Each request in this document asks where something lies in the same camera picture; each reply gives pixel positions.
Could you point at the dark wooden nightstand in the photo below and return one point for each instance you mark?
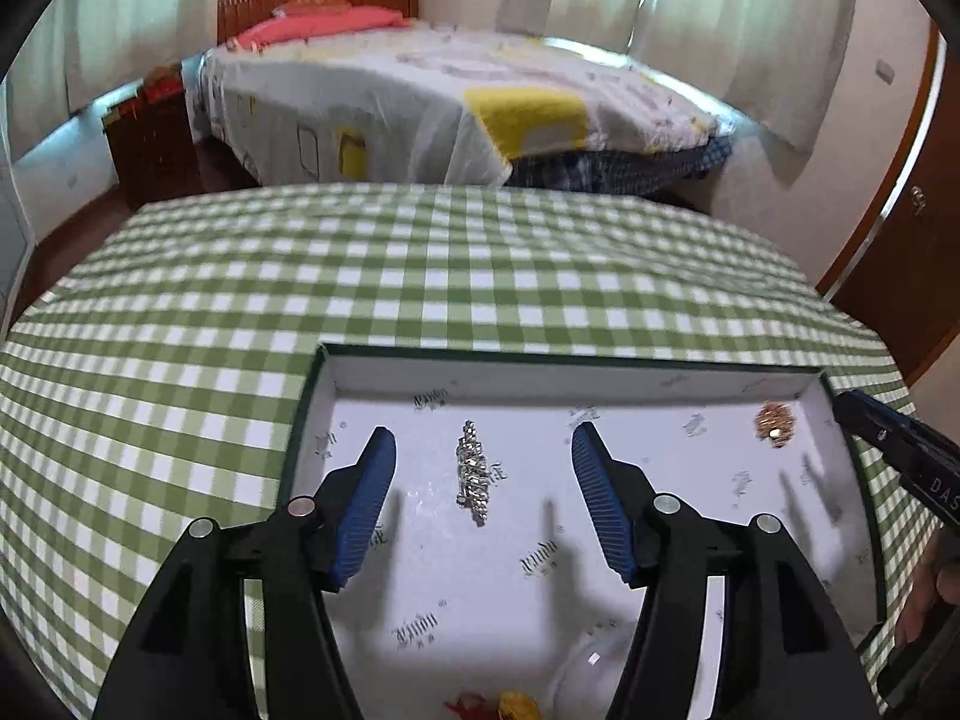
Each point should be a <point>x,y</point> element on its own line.
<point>150,150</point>

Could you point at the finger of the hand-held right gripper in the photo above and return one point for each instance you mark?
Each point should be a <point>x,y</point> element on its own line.
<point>877,420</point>

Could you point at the red box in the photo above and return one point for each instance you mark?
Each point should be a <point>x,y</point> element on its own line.
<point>163,92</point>

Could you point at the pink pillow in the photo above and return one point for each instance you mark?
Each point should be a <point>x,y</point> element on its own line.
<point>322,28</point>

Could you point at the dark green tray white liner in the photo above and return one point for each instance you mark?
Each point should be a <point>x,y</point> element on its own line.
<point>487,585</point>

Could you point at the blue plaid bed skirt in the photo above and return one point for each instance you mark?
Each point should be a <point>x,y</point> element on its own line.
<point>600,165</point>

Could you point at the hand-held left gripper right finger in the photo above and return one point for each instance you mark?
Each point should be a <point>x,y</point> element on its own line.
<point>604,502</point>

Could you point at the patterned white yellow bedspread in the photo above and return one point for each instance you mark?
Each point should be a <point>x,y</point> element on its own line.
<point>420,90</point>

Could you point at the wall light switch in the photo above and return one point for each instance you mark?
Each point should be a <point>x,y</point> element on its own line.
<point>886,71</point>

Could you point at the person's right hand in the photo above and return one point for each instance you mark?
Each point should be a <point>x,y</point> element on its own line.
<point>921,592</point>

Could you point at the triangular pearl rhinestone brooch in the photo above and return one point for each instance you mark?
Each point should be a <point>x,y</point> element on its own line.
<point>474,472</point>

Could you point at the brown plush toy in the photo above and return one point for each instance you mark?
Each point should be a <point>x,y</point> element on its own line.
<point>161,75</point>

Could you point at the green white checkered tablecloth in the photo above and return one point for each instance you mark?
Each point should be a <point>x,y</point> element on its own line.
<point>450,270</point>

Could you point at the glass wardrobe sliding door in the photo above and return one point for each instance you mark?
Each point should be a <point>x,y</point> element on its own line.
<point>13,247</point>

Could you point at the gold rhinestone brooch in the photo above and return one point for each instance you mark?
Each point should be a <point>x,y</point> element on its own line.
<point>772,420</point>

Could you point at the brown wooden door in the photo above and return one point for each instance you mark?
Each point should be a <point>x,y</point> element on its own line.
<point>915,277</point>

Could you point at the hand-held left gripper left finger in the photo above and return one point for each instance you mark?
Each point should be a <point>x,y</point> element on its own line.
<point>367,510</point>

